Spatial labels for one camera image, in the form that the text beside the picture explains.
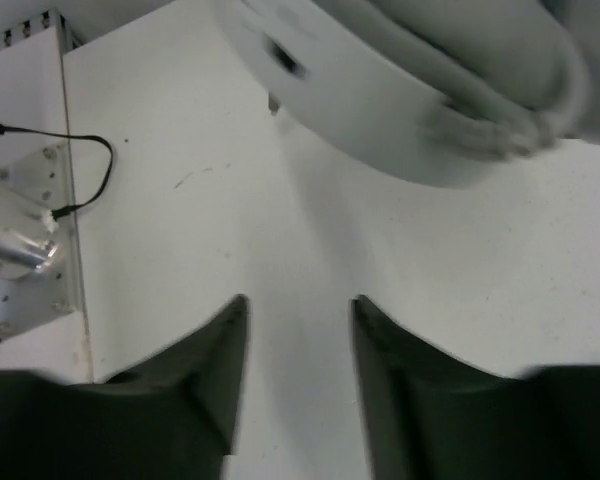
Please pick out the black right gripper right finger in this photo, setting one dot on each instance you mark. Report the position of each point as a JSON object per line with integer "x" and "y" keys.
{"x": 429, "y": 415}

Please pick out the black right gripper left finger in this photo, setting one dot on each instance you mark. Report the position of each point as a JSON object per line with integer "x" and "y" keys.
{"x": 171, "y": 416}

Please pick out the white headphones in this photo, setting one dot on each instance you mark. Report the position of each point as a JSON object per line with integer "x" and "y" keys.
{"x": 433, "y": 92}

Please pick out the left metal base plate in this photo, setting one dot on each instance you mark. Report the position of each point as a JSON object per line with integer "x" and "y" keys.
{"x": 40, "y": 276}

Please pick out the aluminium table frame rail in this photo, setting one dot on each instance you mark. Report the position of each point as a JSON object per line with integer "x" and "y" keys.
{"x": 67, "y": 36}

